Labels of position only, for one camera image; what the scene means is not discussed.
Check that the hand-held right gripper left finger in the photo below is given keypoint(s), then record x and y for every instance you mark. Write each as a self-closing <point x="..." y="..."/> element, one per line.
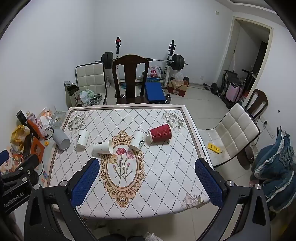
<point x="85" y="178"/>

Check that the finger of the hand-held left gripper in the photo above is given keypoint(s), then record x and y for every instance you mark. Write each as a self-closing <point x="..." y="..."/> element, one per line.
<point x="23" y="165"/>
<point x="3" y="156"/>

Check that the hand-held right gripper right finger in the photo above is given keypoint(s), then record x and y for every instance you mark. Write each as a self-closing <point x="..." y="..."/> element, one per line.
<point x="208" y="183"/>

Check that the white printed paper cup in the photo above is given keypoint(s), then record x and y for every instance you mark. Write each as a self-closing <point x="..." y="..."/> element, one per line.
<point x="137" y="140"/>
<point x="82" y="140"/>
<point x="101" y="147"/>

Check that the grey cup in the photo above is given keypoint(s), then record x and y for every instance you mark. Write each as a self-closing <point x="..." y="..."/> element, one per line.
<point x="59" y="139"/>

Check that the red ribbed paper cup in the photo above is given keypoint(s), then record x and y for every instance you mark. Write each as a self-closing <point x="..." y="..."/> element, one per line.
<point x="160" y="133"/>

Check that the snack packet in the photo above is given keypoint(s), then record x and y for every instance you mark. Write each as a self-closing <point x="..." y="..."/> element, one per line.
<point x="12" y="162"/>

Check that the orange box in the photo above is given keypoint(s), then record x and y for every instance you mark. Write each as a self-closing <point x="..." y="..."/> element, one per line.
<point x="38" y="149"/>

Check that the yellow plastic bag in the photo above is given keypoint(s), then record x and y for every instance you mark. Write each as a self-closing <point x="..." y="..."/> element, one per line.
<point x="19" y="135"/>

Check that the yellow tool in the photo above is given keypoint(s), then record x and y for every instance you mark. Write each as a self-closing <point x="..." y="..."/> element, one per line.
<point x="214" y="147"/>

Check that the black orange tool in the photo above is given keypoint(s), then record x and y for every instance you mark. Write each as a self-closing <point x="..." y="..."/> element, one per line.
<point x="27" y="121"/>

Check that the floral printed tablecloth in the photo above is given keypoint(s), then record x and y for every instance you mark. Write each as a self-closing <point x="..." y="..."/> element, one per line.
<point x="161" y="173"/>

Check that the white crumpled tissue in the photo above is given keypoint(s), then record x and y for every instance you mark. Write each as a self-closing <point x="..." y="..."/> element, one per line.
<point x="46" y="120"/>

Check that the glass ashtray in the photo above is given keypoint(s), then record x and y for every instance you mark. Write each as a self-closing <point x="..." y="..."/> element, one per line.
<point x="57" y="118"/>

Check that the white padded chair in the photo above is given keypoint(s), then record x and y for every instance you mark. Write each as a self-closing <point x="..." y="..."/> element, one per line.
<point x="90" y="76"/>
<point x="235" y="129"/>

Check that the blue denim clothing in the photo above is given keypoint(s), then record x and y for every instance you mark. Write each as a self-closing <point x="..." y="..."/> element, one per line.
<point x="275" y="166"/>

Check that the dark cloth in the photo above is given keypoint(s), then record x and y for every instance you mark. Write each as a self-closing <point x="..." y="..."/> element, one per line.
<point x="120" y="238"/>

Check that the white lace cloth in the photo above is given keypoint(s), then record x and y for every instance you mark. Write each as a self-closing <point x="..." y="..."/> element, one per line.
<point x="152" y="237"/>

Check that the metal bowl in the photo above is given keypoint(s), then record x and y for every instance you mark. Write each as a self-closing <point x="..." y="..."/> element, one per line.
<point x="97" y="99"/>

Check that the white power strip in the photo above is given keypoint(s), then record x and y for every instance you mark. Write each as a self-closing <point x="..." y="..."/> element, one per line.
<point x="268" y="128"/>

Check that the brown printed carton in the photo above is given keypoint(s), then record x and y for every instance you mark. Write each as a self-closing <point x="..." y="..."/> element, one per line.
<point x="74" y="97"/>

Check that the green white plastic bag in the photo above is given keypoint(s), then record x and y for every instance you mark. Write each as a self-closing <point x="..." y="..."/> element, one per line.
<point x="86" y="95"/>

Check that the pink suitcase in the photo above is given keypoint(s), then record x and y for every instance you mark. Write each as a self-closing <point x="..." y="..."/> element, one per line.
<point x="233" y="92"/>

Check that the black dumbbell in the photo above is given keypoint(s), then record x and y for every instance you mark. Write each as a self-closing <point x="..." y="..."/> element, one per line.
<point x="214" y="88"/>

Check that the dark wooden chair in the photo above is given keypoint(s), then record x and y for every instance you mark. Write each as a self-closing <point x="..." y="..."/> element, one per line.
<point x="263" y="102"/>
<point x="130" y="69"/>

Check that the cardboard box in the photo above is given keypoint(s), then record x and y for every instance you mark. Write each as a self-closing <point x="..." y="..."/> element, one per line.
<point x="178" y="89"/>

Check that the blue bench pad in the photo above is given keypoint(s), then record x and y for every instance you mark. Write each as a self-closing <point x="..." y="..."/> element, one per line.
<point x="155" y="92"/>

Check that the black folded cart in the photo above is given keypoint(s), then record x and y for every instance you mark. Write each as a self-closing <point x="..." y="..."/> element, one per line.
<point x="227" y="78"/>

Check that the black scooter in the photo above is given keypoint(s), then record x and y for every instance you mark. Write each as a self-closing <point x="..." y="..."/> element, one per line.
<point x="248" y="80"/>

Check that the clear plastic bag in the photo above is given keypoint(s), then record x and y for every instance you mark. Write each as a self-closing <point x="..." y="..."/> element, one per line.
<point x="178" y="76"/>

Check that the printed shopping bag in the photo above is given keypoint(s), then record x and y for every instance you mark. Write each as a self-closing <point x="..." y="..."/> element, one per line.
<point x="154" y="73"/>

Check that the black barbell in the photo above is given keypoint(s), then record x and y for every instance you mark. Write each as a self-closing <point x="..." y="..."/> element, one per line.
<point x="178" y="61"/>

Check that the white barbell rack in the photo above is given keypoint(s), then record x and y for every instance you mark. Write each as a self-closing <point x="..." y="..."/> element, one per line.
<point x="170" y="55"/>

